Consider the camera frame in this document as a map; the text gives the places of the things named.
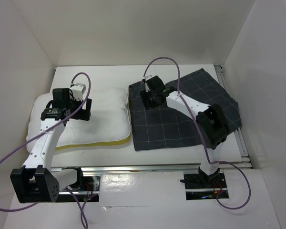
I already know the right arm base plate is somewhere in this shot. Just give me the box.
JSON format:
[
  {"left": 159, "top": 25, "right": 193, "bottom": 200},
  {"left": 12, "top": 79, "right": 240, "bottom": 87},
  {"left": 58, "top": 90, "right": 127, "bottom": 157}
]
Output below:
[{"left": 180, "top": 173, "right": 229, "bottom": 200}]

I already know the dark grey checked pillowcase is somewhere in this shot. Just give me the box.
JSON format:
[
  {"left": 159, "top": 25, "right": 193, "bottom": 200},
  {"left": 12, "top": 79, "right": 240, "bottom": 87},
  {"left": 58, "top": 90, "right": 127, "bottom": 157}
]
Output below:
[{"left": 128, "top": 68, "right": 242, "bottom": 151}]

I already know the purple cable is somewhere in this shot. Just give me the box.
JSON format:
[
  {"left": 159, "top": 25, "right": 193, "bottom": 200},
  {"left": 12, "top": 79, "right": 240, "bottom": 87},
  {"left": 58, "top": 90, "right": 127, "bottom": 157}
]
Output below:
[
  {"left": 0, "top": 72, "right": 91, "bottom": 229},
  {"left": 144, "top": 56, "right": 251, "bottom": 210}
]

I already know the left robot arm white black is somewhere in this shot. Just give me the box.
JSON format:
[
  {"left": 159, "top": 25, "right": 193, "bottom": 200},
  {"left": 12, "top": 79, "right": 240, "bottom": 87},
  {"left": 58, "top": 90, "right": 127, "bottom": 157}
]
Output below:
[{"left": 10, "top": 83, "right": 92, "bottom": 203}]

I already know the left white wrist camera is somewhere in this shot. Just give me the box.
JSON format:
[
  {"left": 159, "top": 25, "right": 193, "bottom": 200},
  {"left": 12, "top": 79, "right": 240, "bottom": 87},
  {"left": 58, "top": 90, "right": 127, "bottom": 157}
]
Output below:
[{"left": 70, "top": 83, "right": 86, "bottom": 102}]

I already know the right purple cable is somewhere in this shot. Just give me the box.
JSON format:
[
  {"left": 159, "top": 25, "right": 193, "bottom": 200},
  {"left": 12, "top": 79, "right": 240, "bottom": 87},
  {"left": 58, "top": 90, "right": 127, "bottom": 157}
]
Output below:
[{"left": 144, "top": 56, "right": 251, "bottom": 210}]

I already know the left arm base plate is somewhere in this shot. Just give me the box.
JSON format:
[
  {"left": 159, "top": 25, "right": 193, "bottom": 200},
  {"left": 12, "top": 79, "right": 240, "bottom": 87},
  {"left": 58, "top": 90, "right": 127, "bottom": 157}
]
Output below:
[{"left": 51, "top": 167, "right": 101, "bottom": 203}]

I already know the white pillow yellow edge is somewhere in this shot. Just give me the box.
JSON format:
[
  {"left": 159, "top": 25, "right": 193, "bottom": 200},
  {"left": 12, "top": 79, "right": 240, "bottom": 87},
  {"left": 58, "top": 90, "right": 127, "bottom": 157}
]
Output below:
[{"left": 26, "top": 87, "right": 131, "bottom": 152}]

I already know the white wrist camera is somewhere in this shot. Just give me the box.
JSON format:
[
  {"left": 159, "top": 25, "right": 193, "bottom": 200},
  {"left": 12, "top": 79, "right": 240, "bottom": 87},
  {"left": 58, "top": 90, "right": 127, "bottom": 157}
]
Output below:
[
  {"left": 142, "top": 75, "right": 153, "bottom": 92},
  {"left": 70, "top": 83, "right": 86, "bottom": 102}
]

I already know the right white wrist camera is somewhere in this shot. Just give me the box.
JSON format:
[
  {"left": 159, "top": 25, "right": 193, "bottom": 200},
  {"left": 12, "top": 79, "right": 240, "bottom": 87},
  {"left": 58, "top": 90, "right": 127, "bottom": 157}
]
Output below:
[{"left": 142, "top": 75, "right": 153, "bottom": 92}]

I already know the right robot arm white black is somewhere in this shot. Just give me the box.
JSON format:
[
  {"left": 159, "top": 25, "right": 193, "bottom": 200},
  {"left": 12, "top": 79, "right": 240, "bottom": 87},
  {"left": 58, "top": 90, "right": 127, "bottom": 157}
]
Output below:
[{"left": 140, "top": 75, "right": 230, "bottom": 187}]

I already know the aluminium rail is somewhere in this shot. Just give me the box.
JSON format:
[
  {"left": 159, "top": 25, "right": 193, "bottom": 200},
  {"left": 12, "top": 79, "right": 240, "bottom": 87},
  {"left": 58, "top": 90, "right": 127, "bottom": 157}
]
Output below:
[
  {"left": 214, "top": 65, "right": 253, "bottom": 169},
  {"left": 50, "top": 163, "right": 203, "bottom": 173}
]

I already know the front aluminium rail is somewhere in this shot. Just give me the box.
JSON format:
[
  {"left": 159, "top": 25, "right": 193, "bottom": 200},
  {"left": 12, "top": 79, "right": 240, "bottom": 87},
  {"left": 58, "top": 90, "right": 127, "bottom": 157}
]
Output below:
[{"left": 50, "top": 163, "right": 203, "bottom": 173}]

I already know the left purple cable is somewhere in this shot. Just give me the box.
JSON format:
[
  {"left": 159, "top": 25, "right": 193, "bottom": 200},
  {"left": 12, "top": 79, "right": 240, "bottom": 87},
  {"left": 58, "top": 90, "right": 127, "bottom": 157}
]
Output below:
[{"left": 0, "top": 72, "right": 91, "bottom": 229}]

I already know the right side aluminium rail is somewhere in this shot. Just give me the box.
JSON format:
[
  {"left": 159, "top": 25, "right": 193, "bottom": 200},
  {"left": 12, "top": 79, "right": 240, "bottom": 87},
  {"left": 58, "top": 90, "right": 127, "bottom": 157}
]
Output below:
[{"left": 214, "top": 65, "right": 253, "bottom": 169}]

